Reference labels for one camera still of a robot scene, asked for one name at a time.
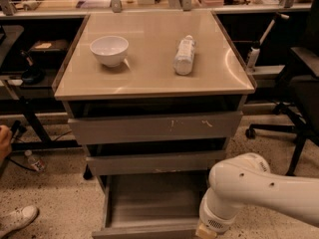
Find grey bottom drawer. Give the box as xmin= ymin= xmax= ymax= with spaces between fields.
xmin=92 ymin=171 xmax=207 ymax=239

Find grey drawer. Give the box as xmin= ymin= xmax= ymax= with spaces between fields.
xmin=92 ymin=171 xmax=207 ymax=239
xmin=87 ymin=150 xmax=226 ymax=175
xmin=69 ymin=112 xmax=242 ymax=144

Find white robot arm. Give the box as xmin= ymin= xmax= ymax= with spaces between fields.
xmin=195 ymin=152 xmax=319 ymax=239

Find grey middle drawer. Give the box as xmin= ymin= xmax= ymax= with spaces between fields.
xmin=87 ymin=150 xmax=226 ymax=175

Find grey drawer cabinet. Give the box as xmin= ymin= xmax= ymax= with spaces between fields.
xmin=51 ymin=9 xmax=258 ymax=184

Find grey top drawer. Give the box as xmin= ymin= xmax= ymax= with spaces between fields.
xmin=69 ymin=112 xmax=242 ymax=144

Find person hand at left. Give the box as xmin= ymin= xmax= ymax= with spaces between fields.
xmin=0 ymin=125 xmax=12 ymax=162

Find black office chair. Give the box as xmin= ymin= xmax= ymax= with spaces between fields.
xmin=245 ymin=0 xmax=319 ymax=176

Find white plastic bottle lying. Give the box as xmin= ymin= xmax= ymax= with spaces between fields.
xmin=173 ymin=35 xmax=195 ymax=76

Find water bottle on floor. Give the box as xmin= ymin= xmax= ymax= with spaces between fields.
xmin=24 ymin=150 xmax=46 ymax=172

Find white sneaker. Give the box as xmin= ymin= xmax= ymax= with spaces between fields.
xmin=0 ymin=205 xmax=39 ymax=239

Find white bowl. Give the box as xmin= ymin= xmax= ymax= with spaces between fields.
xmin=90 ymin=36 xmax=129 ymax=67

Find black round device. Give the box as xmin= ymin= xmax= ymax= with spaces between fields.
xmin=21 ymin=50 xmax=45 ymax=85

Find black box with label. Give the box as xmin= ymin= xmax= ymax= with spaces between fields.
xmin=28 ymin=39 xmax=69 ymax=62

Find black desk frame left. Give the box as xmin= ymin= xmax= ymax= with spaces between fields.
xmin=0 ymin=24 xmax=81 ymax=178

